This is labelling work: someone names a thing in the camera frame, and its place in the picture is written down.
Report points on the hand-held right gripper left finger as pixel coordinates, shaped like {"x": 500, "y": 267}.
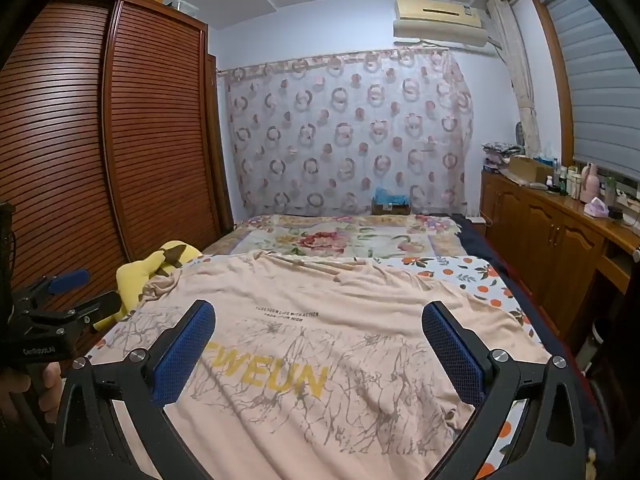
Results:
{"x": 184, "y": 357}

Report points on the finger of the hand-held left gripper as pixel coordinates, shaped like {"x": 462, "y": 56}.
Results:
{"x": 70, "y": 281}
{"x": 97, "y": 306}

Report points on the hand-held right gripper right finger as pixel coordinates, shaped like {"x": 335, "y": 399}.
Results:
{"x": 454, "y": 357}

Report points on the beige printed t-shirt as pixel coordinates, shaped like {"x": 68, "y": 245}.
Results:
{"x": 300, "y": 385}

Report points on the stack of folded clothes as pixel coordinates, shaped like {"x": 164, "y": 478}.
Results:
{"x": 500, "y": 157}

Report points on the person's left hand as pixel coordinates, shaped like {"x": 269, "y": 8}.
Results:
{"x": 47, "y": 390}

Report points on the yellow plush toy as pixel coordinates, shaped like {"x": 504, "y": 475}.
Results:
{"x": 132, "y": 280}

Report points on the orange fruit print bedsheet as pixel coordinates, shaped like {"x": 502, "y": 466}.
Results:
{"x": 450, "y": 271}

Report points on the wooden sideboard cabinet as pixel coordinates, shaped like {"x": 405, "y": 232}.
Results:
{"x": 545, "y": 230}

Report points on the small cardboard box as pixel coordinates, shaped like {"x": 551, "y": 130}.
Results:
{"x": 391, "y": 208}

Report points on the brown slatted wooden wardrobe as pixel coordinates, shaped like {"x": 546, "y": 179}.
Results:
{"x": 150, "y": 135}

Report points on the blue crumpled bag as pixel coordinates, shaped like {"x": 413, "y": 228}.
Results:
{"x": 390, "y": 195}

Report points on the floral blanket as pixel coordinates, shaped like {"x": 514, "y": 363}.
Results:
{"x": 320, "y": 240}

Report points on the flat open cardboard box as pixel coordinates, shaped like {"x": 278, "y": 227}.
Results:
{"x": 527, "y": 169}

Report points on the pink tissue holder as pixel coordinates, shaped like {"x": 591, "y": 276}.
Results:
{"x": 596, "y": 208}

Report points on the row of small bottles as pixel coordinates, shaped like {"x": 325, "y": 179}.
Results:
{"x": 567, "y": 182}

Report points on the small grey fan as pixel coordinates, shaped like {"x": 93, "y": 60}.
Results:
{"x": 522, "y": 135}

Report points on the pink circle pattern curtain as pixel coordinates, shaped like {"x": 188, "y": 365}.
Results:
{"x": 325, "y": 135}

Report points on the tied beige window curtain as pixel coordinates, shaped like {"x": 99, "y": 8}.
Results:
{"x": 517, "y": 75}

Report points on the clear plastic storage box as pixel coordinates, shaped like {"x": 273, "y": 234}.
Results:
{"x": 186, "y": 8}

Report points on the grey window blind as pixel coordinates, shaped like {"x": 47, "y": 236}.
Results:
{"x": 595, "y": 85}

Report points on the wall air conditioner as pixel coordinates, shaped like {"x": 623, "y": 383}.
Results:
{"x": 440, "y": 20}

